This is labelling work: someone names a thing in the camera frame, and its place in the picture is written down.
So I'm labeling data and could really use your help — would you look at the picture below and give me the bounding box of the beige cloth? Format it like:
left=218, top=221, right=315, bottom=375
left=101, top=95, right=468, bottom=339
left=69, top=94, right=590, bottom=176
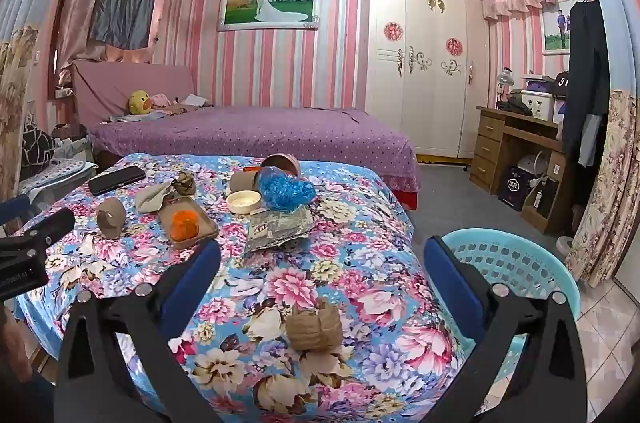
left=135, top=183, right=174, bottom=214

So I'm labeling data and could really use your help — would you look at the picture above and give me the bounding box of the brown paper ball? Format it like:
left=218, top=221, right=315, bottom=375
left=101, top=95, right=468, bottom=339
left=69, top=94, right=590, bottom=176
left=285, top=298, right=344, bottom=352

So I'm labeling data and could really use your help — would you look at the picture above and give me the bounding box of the purple dotted bed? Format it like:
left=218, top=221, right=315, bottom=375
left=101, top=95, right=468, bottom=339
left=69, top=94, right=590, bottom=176
left=87, top=104, right=421, bottom=204

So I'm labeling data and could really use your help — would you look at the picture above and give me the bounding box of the small framed wall photo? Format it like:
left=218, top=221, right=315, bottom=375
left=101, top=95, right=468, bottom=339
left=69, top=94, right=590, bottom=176
left=542, top=0, right=573, bottom=55

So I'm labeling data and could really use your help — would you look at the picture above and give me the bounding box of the wooden desk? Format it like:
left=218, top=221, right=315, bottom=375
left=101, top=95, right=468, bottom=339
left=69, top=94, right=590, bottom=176
left=470, top=106, right=576, bottom=234

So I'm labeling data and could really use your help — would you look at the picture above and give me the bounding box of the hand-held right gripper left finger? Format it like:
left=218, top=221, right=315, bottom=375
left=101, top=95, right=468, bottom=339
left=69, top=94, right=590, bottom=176
left=52, top=238, right=223, bottom=423

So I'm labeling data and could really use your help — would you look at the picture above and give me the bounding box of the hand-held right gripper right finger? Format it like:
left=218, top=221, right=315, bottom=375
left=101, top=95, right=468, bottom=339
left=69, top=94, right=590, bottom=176
left=422, top=235, right=588, bottom=423

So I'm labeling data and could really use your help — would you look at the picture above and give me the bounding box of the dotted cushion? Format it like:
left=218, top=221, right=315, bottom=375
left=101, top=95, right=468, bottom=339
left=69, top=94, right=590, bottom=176
left=20, top=158, right=98, bottom=204

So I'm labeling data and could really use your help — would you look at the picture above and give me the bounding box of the framed wedding picture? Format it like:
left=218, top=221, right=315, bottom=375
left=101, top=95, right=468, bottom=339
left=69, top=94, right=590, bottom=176
left=218, top=0, right=321, bottom=32

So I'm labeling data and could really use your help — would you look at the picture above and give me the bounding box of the beige floral curtain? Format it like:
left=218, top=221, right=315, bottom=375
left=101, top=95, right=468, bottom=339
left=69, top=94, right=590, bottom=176
left=565, top=90, right=640, bottom=289
left=0, top=26, right=38, bottom=201

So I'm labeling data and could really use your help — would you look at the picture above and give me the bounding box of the pink covered headboard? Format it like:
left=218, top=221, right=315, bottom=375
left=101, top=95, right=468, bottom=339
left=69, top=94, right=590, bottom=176
left=70, top=60, right=198, bottom=126

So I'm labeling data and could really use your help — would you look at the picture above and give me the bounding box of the olive paper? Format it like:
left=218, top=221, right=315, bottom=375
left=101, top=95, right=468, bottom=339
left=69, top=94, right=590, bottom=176
left=171, top=171, right=197, bottom=196

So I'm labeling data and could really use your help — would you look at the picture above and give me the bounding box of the tan paper cup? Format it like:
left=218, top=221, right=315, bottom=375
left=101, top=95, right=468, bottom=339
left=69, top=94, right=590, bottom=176
left=96, top=197, right=127, bottom=240
left=229, top=172, right=262, bottom=195

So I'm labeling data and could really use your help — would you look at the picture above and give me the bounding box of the pink mug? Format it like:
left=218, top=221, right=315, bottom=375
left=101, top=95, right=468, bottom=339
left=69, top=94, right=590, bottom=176
left=260, top=154, right=302, bottom=180

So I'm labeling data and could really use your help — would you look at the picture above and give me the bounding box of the black cap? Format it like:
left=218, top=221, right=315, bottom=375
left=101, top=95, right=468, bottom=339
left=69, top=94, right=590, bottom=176
left=550, top=72, right=573, bottom=96

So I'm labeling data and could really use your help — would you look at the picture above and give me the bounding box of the white shallow bowl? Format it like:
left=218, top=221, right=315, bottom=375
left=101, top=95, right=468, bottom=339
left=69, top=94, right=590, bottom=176
left=226, top=191, right=262, bottom=215

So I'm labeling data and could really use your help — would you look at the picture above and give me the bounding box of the dark hanging jacket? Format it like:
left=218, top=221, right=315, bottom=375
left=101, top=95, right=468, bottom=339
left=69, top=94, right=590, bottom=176
left=562, top=0, right=611, bottom=166

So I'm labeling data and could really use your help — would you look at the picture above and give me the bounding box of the desk lamp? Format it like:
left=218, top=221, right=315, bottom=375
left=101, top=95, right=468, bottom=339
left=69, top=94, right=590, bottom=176
left=495, top=67, right=516, bottom=109

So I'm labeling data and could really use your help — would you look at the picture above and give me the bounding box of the black gift bag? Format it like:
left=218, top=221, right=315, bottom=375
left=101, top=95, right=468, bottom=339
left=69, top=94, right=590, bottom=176
left=497, top=166, right=533, bottom=210

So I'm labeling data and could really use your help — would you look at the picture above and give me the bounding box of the yellow duck plush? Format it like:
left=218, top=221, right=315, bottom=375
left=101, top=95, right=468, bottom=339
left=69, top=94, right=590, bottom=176
left=128, top=90, right=153, bottom=115

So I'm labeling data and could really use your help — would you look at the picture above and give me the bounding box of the person's left hand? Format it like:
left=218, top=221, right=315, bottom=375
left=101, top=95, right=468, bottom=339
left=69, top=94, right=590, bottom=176
left=0, top=305, right=31, bottom=384

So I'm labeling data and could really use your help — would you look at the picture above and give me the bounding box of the blue plastic bag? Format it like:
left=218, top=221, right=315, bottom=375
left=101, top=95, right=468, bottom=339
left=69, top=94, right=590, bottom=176
left=256, top=167, right=317, bottom=212

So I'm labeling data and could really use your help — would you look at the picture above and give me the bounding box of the white storage box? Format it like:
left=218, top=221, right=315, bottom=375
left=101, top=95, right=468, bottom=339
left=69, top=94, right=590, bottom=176
left=520, top=90, right=556, bottom=121

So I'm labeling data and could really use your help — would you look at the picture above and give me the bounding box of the silver snack wrapper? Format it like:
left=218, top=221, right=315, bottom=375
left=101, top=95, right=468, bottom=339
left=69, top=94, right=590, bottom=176
left=245, top=207, right=316, bottom=254

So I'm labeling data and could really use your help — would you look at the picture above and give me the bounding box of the black glasses case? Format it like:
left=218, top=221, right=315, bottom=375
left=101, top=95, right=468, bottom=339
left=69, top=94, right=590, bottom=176
left=88, top=166, right=146, bottom=196

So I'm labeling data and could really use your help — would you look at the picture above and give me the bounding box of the black patterned bag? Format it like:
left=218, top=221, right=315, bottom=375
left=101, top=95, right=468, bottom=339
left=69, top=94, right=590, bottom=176
left=21, top=124, right=55, bottom=166

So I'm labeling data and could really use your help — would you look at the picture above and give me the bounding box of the orange plastic cap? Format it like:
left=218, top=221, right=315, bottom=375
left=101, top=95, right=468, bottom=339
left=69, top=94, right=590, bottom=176
left=169, top=209, right=200, bottom=242

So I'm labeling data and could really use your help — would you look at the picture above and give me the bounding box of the white wardrobe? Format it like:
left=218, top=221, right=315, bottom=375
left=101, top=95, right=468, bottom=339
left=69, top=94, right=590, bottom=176
left=365, top=0, right=491, bottom=161

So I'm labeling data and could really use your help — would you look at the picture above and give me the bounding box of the light blue plastic basket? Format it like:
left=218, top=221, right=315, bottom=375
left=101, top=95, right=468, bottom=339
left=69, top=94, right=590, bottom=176
left=442, top=228, right=581, bottom=404

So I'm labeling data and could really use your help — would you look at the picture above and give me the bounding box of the dark clothing pile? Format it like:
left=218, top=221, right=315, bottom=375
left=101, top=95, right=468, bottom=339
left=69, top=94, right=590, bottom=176
left=497, top=98, right=533, bottom=114

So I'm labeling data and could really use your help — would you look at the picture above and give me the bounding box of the brown phone case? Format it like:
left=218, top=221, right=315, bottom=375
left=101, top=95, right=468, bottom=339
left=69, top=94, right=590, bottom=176
left=158, top=196, right=220, bottom=250

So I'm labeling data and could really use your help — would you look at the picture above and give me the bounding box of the white small fan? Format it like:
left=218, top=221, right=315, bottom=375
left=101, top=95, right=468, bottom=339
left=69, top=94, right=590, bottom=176
left=517, top=152, right=551, bottom=184

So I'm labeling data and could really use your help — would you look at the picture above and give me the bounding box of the brown carton box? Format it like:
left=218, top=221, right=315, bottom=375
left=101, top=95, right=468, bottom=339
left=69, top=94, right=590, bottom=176
left=521, top=177, right=560, bottom=231

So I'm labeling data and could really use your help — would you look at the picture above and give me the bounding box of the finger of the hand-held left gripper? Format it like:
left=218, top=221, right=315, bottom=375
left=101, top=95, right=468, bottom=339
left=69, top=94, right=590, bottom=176
left=0, top=194, right=32, bottom=235
left=0, top=207, right=76, bottom=255

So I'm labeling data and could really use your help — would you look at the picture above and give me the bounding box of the blue floral blanket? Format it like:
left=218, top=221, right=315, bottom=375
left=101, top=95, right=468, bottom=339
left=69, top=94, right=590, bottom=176
left=12, top=152, right=473, bottom=423

